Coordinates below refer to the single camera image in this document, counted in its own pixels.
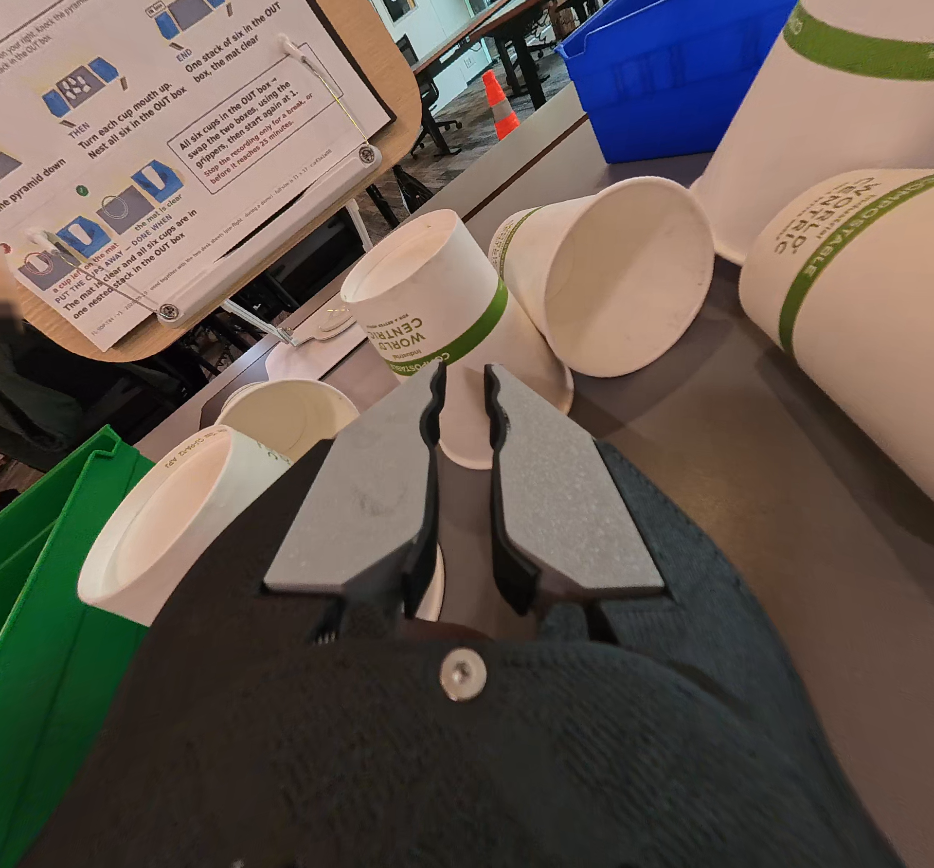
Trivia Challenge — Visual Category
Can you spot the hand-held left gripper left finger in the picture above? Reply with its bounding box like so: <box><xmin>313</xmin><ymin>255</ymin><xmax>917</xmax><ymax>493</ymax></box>
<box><xmin>263</xmin><ymin>362</ymin><xmax>448</xmax><ymax>619</ymax></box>

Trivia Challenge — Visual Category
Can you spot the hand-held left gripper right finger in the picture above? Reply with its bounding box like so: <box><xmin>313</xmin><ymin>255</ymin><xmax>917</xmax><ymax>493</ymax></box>
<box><xmin>484</xmin><ymin>363</ymin><xmax>666</xmax><ymax>619</ymax></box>

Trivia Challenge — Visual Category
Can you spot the white paper cup green band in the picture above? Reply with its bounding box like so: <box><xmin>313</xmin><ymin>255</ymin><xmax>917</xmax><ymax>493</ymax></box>
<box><xmin>76</xmin><ymin>423</ymin><xmax>294</xmax><ymax>627</ymax></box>
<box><xmin>339</xmin><ymin>209</ymin><xmax>575</xmax><ymax>472</ymax></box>
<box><xmin>215</xmin><ymin>378</ymin><xmax>360</xmax><ymax>465</ymax></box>
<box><xmin>488</xmin><ymin>176</ymin><xmax>717</xmax><ymax>379</ymax></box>
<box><xmin>738</xmin><ymin>168</ymin><xmax>934</xmax><ymax>502</ymax></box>
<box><xmin>689</xmin><ymin>0</ymin><xmax>934</xmax><ymax>268</ymax></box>

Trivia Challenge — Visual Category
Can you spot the grey desk mat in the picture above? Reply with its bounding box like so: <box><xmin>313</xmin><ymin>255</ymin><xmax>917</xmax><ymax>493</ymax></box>
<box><xmin>135</xmin><ymin>255</ymin><xmax>934</xmax><ymax>868</ymax></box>

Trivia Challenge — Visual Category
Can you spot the board stand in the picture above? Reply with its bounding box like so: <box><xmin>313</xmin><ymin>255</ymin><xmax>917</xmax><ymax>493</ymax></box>
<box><xmin>217</xmin><ymin>166</ymin><xmax>439</xmax><ymax>381</ymax></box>

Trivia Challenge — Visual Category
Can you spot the green plastic bin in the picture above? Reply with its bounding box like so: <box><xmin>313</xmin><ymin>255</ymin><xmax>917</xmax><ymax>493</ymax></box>
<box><xmin>0</xmin><ymin>423</ymin><xmax>156</xmax><ymax>868</ymax></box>

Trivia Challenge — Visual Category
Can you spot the orange traffic cone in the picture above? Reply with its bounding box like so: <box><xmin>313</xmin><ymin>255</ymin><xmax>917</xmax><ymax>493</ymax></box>
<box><xmin>481</xmin><ymin>70</ymin><xmax>522</xmax><ymax>142</ymax></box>

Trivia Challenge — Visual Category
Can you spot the blue plastic bin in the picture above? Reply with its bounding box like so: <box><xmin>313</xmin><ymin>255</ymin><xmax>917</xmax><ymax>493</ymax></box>
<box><xmin>555</xmin><ymin>0</ymin><xmax>834</xmax><ymax>165</ymax></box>

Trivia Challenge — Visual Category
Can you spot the printed instruction sheet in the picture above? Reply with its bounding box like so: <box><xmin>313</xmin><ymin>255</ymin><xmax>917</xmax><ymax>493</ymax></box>
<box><xmin>0</xmin><ymin>0</ymin><xmax>399</xmax><ymax>355</ymax></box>

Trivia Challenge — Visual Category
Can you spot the wooden instruction board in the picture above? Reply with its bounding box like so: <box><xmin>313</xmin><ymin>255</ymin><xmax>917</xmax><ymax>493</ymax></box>
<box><xmin>0</xmin><ymin>0</ymin><xmax>425</xmax><ymax>365</ymax></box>

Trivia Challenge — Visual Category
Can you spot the long wooden table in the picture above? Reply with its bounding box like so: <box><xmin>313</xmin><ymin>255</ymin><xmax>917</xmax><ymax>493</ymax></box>
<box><xmin>411</xmin><ymin>0</ymin><xmax>623</xmax><ymax>117</ymax></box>

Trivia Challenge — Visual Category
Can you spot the white sheet holder bracket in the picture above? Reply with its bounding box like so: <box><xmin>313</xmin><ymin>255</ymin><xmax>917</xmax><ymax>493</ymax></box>
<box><xmin>156</xmin><ymin>143</ymin><xmax>382</xmax><ymax>329</ymax></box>

